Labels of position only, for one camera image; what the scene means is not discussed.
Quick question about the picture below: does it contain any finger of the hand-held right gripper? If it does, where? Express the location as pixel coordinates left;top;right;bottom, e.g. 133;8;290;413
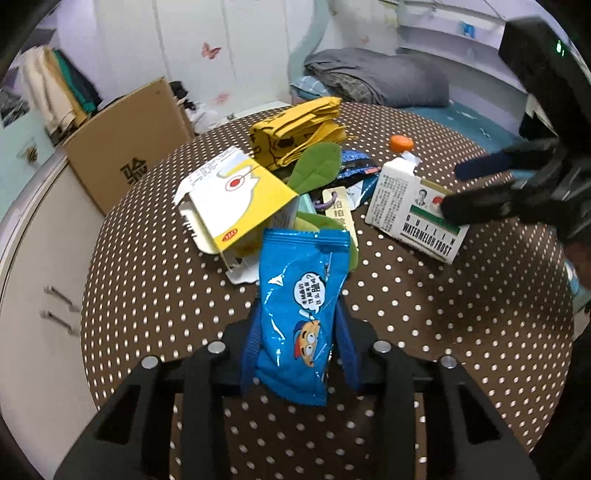
441;172;561;227
454;137;561;182

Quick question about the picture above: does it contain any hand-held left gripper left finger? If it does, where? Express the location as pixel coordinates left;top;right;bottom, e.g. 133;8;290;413
54;302;266;480

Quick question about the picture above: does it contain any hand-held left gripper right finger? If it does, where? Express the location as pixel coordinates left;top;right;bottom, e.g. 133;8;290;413
335;300;541;480

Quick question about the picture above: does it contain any white green medicine box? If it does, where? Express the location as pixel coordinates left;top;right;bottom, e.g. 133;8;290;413
365;154;469;265

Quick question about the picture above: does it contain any blue snack packet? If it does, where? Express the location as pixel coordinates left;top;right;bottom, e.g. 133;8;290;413
252;228;352;407

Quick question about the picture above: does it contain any white bed shelf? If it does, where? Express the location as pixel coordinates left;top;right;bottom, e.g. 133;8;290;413
397;0;532;130

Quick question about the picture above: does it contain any blue white torn wrapper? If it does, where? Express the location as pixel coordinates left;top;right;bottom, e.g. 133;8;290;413
346;178;380;210

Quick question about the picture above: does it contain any dark blue wrapper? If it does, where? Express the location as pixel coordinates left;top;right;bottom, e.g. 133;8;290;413
337;150;382;183

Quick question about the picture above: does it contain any white paper tag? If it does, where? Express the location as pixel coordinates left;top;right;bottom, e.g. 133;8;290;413
323;187;354;238

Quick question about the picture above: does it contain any grey folded blanket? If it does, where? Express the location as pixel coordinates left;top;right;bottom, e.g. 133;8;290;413
302;48;450;108

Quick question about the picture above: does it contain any green leaf-shaped toy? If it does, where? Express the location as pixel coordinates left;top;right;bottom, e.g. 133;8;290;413
288;142;360;271

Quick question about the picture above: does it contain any yellow white carton box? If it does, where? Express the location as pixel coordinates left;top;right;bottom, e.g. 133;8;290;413
174;148;301;284

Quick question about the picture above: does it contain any light blue plaid pillow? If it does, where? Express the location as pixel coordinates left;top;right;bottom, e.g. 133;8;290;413
291;76;333;100

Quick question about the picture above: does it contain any yellow cloth bag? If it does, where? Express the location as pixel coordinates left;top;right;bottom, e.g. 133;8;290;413
249;97;347;171

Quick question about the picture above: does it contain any white curved cabinet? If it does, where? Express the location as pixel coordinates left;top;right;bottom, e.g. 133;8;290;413
0;152;112;430

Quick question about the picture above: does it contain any white plastic bag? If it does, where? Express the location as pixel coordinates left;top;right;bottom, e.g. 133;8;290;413
191;104;223;134

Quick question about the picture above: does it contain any large cardboard box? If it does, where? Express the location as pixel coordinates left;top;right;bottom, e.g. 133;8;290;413
62;76;195;215

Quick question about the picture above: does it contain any black bag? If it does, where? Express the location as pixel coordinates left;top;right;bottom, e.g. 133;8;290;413
170;80;195;112

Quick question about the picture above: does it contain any mint drawer cabinet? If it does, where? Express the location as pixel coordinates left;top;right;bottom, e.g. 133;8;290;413
0;108;63;222

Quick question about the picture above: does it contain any white wardrobe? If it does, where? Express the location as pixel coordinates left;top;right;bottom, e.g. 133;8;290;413
92;0;324;121

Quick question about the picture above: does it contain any green hanging garment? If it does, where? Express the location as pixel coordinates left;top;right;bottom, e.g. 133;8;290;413
53;48;102;114

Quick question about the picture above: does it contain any cream hanging garment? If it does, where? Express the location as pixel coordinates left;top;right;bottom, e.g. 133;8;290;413
21;46;77;134

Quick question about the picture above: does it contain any metal cabinet handle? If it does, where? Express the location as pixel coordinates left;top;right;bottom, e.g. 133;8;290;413
41;311;75;336
44;286;80;313

